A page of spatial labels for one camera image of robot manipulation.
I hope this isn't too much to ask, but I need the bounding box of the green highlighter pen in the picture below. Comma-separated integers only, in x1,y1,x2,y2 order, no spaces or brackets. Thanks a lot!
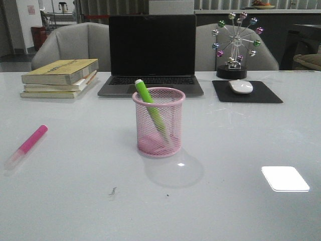
135,79,171,145

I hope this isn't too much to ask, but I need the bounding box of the pink highlighter pen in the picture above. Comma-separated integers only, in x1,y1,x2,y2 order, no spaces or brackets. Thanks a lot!
4,125,48,171

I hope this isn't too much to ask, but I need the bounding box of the pink mesh pen holder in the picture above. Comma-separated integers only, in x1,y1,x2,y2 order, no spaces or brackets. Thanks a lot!
132,86,186,158

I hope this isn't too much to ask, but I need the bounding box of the grey laptop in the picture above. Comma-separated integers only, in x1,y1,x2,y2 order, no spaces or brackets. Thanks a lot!
98,15,204,97

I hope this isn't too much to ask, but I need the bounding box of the white computer mouse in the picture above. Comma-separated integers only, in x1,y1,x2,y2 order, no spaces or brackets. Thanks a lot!
228,79,253,94

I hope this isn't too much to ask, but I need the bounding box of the middle book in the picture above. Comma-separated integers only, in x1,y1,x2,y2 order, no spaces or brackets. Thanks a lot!
24,70,97,92

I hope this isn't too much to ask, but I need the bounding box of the grey right armchair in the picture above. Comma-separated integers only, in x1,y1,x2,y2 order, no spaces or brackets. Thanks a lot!
195,23,279,71

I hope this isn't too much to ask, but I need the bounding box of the grey armchair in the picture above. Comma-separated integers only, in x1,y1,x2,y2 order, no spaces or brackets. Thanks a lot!
31,22,111,72
195,23,279,71

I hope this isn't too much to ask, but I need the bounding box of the bottom book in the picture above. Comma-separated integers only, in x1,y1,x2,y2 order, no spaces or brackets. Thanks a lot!
20,83,90,98

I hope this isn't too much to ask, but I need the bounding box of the ferris wheel desk ornament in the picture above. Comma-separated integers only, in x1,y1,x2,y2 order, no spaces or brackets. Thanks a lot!
212,12,261,80

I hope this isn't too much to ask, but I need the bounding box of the black mouse pad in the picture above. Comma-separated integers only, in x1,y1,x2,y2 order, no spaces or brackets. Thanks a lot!
212,80,284,103

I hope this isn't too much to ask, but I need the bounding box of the top yellow book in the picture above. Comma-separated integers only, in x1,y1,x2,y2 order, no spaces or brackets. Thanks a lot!
21,59,99,85

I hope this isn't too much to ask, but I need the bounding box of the grey left armchair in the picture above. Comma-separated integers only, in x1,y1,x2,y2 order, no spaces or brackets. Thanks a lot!
31,22,111,72

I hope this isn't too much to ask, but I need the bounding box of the red trash bin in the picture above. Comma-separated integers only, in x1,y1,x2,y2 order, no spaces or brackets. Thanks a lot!
31,26,47,51

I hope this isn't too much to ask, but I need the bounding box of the fruit bowl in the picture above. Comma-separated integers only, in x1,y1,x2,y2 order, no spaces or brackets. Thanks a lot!
251,0,275,10

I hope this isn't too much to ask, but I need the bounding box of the olive cushion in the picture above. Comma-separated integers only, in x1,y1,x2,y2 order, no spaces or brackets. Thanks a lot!
293,54,320,71

